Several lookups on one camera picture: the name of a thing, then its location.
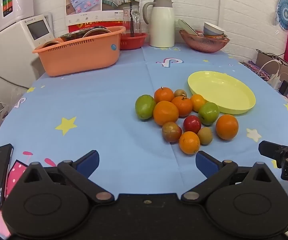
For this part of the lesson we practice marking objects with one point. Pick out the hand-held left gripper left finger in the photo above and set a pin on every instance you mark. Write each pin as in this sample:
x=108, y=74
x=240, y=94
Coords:
x=89, y=160

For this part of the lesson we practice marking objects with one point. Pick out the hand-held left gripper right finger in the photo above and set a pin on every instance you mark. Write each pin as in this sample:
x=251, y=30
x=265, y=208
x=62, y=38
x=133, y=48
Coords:
x=205, y=163

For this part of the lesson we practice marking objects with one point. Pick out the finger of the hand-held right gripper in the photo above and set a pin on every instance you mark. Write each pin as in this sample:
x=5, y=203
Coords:
x=271, y=150

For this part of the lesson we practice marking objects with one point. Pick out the small brown fruit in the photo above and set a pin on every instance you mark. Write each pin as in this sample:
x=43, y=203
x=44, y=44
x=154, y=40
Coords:
x=205, y=135
x=180, y=93

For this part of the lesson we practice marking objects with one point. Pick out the red apple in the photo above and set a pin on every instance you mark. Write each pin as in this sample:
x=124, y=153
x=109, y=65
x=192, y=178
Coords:
x=192, y=124

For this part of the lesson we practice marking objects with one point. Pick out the large orange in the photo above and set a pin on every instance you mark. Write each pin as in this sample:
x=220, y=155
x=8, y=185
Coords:
x=165, y=112
x=227, y=126

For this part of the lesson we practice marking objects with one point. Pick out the red green plum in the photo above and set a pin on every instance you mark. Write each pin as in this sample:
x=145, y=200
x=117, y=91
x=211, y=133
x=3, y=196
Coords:
x=171, y=131

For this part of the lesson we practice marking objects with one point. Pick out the green apple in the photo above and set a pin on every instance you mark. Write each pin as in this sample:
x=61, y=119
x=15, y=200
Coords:
x=208, y=113

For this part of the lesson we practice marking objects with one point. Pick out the small yellowish orange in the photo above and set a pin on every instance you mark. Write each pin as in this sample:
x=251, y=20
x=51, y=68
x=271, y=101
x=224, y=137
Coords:
x=197, y=102

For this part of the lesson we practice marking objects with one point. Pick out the orange with stem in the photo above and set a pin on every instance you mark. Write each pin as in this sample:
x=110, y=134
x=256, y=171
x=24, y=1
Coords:
x=182, y=106
x=164, y=95

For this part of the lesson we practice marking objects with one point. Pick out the yellow plastic plate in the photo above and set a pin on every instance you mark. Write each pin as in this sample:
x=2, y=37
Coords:
x=221, y=90

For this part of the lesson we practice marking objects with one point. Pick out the green mango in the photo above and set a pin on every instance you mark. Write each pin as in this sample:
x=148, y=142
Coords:
x=145, y=106

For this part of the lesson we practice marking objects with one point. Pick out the blue star-print tablecloth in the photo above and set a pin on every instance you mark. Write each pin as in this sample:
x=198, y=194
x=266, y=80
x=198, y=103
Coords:
x=96, y=120

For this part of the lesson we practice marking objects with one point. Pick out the white charger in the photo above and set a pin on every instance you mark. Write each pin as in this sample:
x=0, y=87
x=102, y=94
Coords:
x=275, y=81

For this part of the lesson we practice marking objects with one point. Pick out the patterned cloth strip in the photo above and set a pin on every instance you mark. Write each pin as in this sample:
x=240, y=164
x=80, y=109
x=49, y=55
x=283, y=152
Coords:
x=255, y=70

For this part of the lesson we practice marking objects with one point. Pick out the orange plastic basket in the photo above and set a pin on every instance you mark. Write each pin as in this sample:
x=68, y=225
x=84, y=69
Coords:
x=79, y=55

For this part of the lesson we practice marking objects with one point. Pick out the pink glass bowl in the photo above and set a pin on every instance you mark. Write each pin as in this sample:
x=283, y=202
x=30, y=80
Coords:
x=203, y=44

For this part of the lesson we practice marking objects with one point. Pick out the blue paper fan decoration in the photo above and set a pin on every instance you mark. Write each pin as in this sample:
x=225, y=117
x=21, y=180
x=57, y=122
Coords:
x=285, y=12

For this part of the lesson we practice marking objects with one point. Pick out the steel bowl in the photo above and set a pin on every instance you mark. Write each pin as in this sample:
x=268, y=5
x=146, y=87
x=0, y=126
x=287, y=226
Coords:
x=51, y=43
x=96, y=31

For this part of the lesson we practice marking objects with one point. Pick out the small red plastic basket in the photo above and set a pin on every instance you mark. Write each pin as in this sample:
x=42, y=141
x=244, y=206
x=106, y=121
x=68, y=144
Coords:
x=134, y=43

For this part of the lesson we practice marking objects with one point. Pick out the dark patterned plate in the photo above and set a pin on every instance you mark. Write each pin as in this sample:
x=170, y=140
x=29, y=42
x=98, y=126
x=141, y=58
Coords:
x=71, y=35

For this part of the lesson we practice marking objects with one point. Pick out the white appliance with screen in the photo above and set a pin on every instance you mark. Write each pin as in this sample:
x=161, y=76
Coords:
x=6, y=55

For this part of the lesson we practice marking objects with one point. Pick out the white ceramic bowl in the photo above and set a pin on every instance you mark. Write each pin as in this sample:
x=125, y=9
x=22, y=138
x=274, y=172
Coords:
x=212, y=28

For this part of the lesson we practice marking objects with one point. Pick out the pale green dish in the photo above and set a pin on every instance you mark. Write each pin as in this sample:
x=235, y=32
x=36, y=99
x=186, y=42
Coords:
x=187, y=27

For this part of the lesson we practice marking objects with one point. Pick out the white thermos jug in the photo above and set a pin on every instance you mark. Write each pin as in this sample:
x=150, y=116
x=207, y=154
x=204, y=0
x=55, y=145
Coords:
x=161, y=25

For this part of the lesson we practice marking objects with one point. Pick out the glass pitcher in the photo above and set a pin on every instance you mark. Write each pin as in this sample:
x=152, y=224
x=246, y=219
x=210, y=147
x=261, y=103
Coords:
x=135, y=20

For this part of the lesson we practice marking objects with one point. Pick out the white wall conduit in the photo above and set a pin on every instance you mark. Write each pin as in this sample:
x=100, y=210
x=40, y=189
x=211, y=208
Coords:
x=219, y=0

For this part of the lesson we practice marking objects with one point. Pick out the bedding wall poster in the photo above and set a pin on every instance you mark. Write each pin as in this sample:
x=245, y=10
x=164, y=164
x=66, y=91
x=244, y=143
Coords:
x=89, y=5

